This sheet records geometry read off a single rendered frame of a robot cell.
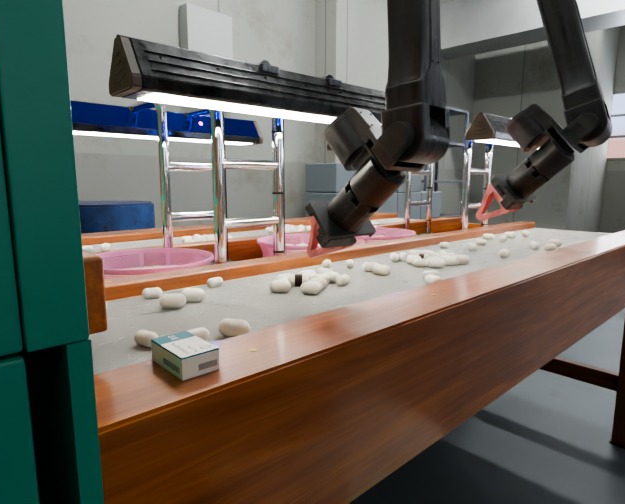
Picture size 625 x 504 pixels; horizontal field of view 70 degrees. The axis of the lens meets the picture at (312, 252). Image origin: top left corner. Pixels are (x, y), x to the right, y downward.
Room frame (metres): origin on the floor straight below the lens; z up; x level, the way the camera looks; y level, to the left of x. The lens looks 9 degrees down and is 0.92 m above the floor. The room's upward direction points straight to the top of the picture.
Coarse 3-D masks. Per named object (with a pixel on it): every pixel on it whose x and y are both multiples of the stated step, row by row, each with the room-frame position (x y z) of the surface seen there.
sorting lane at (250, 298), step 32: (384, 256) 1.10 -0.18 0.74; (480, 256) 1.10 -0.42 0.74; (512, 256) 1.10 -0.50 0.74; (224, 288) 0.76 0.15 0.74; (256, 288) 0.76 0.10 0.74; (352, 288) 0.76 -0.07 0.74; (384, 288) 0.76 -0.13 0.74; (128, 320) 0.58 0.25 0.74; (160, 320) 0.58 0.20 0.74; (192, 320) 0.58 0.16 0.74; (256, 320) 0.58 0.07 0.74; (288, 320) 0.58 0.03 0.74; (96, 352) 0.47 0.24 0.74; (128, 352) 0.47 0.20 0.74
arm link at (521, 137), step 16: (528, 112) 0.85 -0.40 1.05; (544, 112) 0.83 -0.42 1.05; (512, 128) 0.86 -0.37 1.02; (528, 128) 0.83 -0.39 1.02; (544, 128) 0.83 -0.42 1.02; (560, 128) 0.80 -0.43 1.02; (576, 128) 0.77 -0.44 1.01; (592, 128) 0.75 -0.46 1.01; (528, 144) 0.84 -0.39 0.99; (576, 144) 0.77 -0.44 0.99
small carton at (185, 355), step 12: (168, 336) 0.39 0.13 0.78; (180, 336) 0.39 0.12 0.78; (192, 336) 0.39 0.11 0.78; (156, 348) 0.38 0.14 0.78; (168, 348) 0.36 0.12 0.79; (180, 348) 0.36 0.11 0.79; (192, 348) 0.36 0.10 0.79; (204, 348) 0.36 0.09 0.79; (216, 348) 0.36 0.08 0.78; (156, 360) 0.38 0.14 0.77; (168, 360) 0.36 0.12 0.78; (180, 360) 0.34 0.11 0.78; (192, 360) 0.35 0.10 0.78; (204, 360) 0.35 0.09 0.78; (216, 360) 0.36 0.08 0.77; (180, 372) 0.34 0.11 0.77; (192, 372) 0.35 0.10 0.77; (204, 372) 0.35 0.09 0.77
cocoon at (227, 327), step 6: (228, 318) 0.52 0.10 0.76; (222, 324) 0.51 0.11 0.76; (228, 324) 0.51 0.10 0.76; (234, 324) 0.51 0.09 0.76; (240, 324) 0.51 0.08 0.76; (246, 324) 0.51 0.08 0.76; (222, 330) 0.51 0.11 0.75; (228, 330) 0.51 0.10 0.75; (234, 330) 0.51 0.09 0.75; (240, 330) 0.50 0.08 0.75; (246, 330) 0.51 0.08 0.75; (234, 336) 0.51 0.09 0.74
